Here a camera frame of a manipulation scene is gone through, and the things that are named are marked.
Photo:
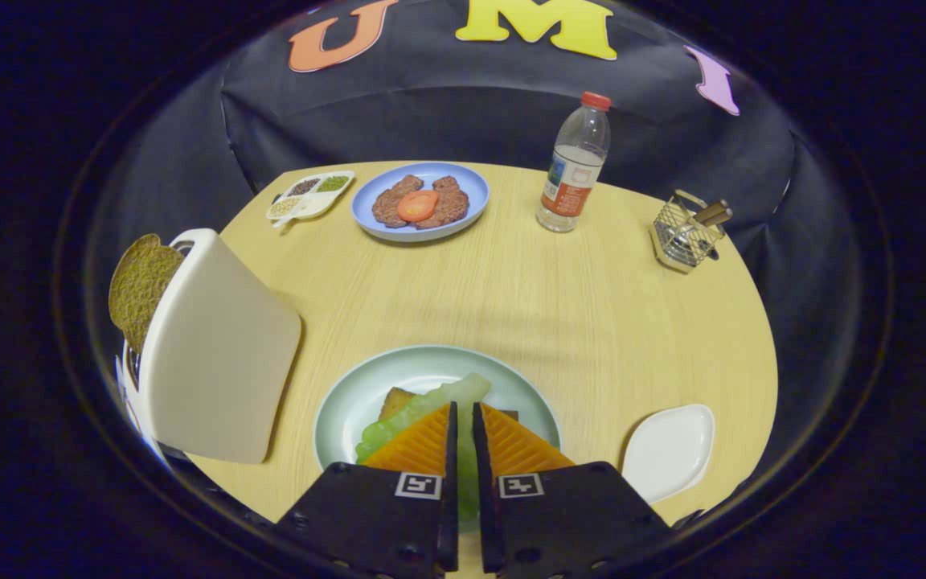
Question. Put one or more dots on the clear plastic bottle red cap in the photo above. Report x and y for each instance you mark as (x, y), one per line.
(571, 185)

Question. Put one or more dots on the green lettuce leaf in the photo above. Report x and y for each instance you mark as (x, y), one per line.
(431, 398)

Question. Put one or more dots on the pale green round plate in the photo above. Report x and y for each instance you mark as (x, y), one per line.
(350, 402)

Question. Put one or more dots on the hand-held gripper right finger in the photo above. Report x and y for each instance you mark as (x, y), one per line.
(479, 450)

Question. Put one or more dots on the red tomato slice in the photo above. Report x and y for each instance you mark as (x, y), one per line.
(417, 206)

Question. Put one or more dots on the blue round plate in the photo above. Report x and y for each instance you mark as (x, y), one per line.
(463, 181)

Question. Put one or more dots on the brown meat patty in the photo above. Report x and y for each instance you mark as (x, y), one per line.
(451, 201)
(387, 205)

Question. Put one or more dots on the white toaster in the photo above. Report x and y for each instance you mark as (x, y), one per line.
(214, 362)

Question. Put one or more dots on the white square plate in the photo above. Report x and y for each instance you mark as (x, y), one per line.
(668, 450)

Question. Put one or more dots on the white divided seasoning dish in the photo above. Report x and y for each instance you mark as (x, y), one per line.
(310, 205)

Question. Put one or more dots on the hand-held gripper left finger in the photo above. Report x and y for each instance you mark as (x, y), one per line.
(452, 450)

